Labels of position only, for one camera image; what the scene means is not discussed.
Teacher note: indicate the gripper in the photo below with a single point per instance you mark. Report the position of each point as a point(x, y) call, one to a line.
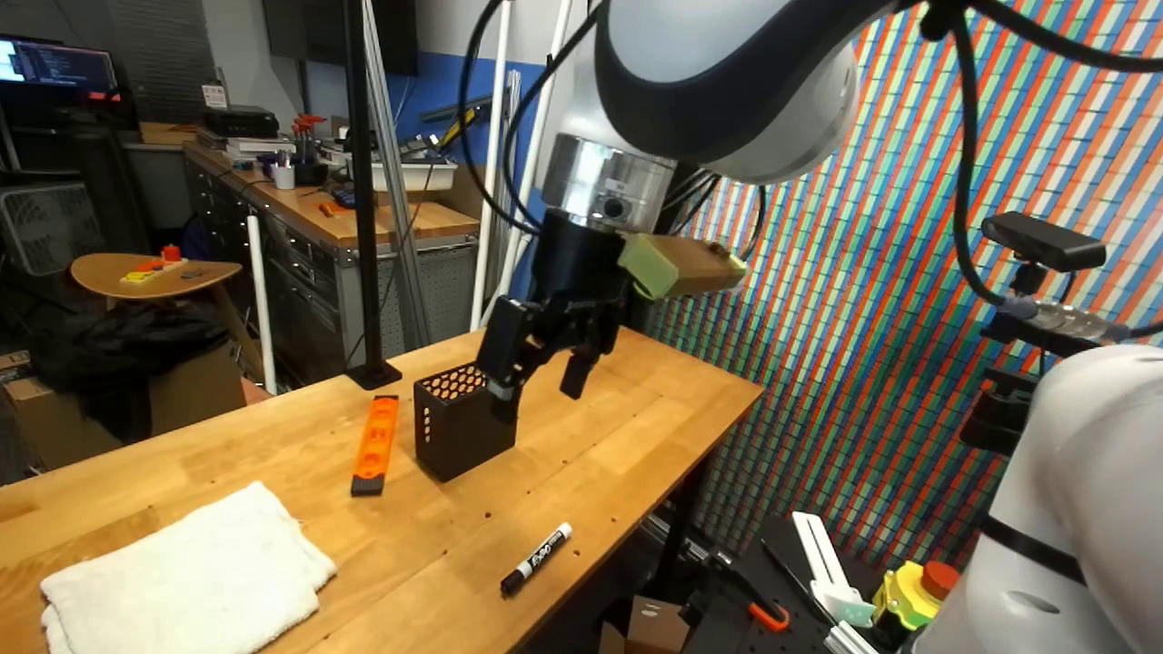
point(577, 268)

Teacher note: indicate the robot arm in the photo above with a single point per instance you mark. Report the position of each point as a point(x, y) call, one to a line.
point(727, 82)

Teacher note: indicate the black mesh box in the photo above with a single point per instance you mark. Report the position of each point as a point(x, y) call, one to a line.
point(459, 431)

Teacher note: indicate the small cardboard box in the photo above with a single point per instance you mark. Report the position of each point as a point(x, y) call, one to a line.
point(656, 627)

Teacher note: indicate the large cardboard box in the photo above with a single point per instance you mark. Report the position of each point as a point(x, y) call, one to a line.
point(191, 391)

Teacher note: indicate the black device box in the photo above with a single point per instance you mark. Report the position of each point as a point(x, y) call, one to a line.
point(241, 122)

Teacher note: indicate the white towel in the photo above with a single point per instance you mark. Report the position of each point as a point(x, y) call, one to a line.
point(191, 581)

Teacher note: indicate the bundle of white pipes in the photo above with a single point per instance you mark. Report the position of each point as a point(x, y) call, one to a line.
point(498, 163)

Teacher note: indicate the orange spirit level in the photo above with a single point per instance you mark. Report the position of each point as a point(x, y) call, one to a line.
point(375, 447)

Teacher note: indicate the black marker pen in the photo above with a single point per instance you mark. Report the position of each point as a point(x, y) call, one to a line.
point(536, 559)

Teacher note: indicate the white plastic bin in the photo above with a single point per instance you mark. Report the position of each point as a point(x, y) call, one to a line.
point(413, 175)

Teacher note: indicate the black pole stand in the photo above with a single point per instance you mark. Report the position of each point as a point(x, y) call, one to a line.
point(363, 182)

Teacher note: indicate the workbench with drawers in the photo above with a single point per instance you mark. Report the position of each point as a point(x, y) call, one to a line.
point(309, 263)

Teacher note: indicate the white pole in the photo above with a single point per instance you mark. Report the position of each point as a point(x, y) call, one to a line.
point(263, 309)

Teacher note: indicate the white cup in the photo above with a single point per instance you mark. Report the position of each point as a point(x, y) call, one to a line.
point(284, 176)

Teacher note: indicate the colourful patterned backdrop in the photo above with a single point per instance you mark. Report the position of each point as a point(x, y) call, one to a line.
point(872, 318)

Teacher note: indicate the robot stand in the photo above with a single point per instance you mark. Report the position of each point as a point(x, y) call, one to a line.
point(781, 581)

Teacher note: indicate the round wooden table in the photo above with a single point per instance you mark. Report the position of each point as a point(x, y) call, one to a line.
point(154, 277)

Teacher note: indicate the yellow and red toy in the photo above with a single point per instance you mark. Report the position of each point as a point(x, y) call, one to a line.
point(153, 267)

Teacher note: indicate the black bag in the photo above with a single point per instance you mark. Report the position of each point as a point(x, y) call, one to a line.
point(118, 350)

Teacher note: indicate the yellow emergency stop button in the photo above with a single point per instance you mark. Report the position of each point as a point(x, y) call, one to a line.
point(913, 592)

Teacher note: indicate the monitor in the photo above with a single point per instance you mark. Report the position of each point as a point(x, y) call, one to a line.
point(56, 64)

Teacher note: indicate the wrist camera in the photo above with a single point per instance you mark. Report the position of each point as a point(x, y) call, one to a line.
point(681, 265)

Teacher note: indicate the white plastic bracket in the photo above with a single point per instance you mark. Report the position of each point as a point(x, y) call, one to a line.
point(829, 568)

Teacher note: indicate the dark wall screen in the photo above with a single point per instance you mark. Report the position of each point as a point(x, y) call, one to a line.
point(318, 32)

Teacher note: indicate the camera on mount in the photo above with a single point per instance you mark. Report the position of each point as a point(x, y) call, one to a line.
point(1040, 241)

